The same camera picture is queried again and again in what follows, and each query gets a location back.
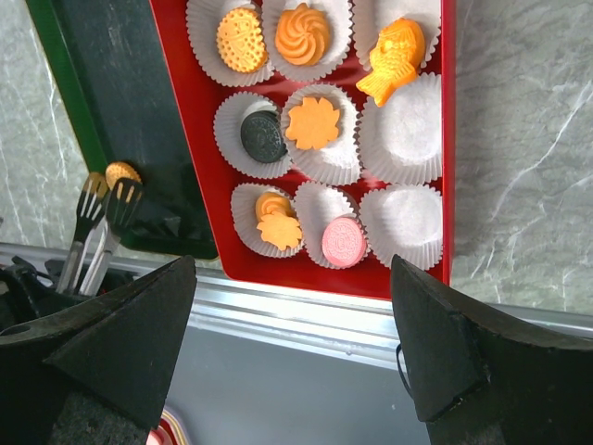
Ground black gold-rimmed tray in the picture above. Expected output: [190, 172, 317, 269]
[27, 1, 218, 261]

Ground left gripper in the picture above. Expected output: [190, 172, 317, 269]
[1, 259, 134, 332]

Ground pink macaron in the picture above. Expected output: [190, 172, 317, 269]
[322, 216, 368, 268]

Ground black sandwich cookie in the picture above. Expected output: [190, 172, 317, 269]
[240, 110, 287, 164]

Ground red cookie box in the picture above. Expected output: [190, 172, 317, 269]
[151, 1, 456, 299]

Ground aluminium front rail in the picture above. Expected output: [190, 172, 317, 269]
[1, 242, 592, 370]

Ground round dotted orange cookie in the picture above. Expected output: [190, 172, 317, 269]
[216, 7, 268, 73]

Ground orange flower cookie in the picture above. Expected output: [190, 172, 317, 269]
[284, 96, 341, 150]

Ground round dotted biscuit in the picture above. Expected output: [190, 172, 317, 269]
[105, 161, 142, 189]

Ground orange fish cookie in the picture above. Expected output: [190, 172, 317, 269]
[356, 18, 425, 107]

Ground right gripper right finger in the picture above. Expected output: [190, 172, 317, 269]
[391, 256, 592, 444]

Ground metal tongs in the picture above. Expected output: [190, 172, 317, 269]
[57, 172, 144, 297]

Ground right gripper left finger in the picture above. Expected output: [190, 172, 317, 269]
[1, 257, 196, 444]

